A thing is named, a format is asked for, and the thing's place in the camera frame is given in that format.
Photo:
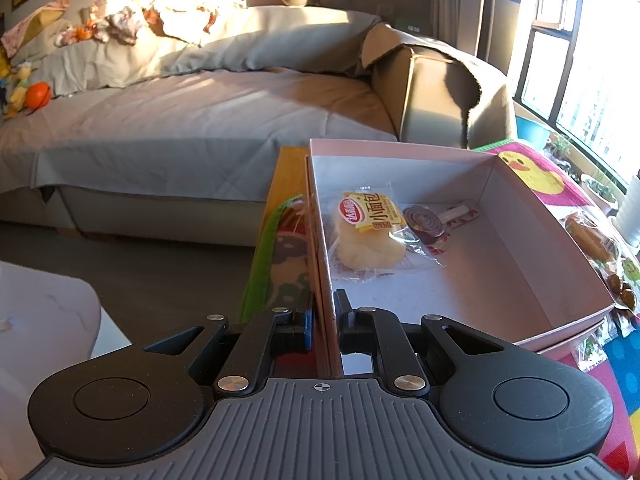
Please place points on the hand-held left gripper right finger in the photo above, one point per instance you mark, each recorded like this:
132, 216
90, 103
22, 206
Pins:
345, 325

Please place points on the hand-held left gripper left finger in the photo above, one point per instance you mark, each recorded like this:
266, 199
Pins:
308, 327

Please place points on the pink cardboard box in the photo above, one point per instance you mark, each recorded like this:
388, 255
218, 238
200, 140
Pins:
475, 280

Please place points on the orange bread packet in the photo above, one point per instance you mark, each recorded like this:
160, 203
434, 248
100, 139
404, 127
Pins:
590, 240

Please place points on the brown round snacks packet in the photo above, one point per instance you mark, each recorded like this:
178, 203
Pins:
625, 290

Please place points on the small bread packet yellow label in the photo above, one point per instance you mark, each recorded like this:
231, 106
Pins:
365, 245

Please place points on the swirl lollipop packet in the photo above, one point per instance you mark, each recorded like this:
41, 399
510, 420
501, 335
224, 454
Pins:
425, 220

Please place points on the beige sofa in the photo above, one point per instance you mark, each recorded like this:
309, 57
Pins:
150, 210

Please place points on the grey sofa sheet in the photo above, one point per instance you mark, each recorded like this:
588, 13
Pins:
200, 120

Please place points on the colourful cartoon play mat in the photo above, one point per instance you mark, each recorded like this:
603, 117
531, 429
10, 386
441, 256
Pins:
545, 180

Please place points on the clear barcode snack packet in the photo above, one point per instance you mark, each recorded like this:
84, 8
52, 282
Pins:
595, 350

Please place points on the white side table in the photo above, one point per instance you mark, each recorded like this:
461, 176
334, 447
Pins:
45, 320

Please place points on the blue plastic basin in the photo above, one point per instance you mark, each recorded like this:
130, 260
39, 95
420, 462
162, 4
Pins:
532, 132

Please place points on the potted plant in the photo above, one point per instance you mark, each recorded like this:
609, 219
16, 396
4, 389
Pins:
602, 195

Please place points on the white container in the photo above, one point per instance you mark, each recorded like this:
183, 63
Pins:
631, 210

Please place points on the black framed window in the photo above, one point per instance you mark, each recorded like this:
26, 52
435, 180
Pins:
542, 60

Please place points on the curtain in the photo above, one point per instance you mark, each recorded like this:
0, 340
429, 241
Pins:
460, 0

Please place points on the floral clothes pile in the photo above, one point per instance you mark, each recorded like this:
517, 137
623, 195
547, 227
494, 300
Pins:
125, 22

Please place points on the orange ball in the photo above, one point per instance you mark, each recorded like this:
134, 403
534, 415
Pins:
37, 96

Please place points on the yellow plush toy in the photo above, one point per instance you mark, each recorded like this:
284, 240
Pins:
20, 90

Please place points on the pink and yellow cloth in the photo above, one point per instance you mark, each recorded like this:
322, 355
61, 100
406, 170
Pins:
30, 25

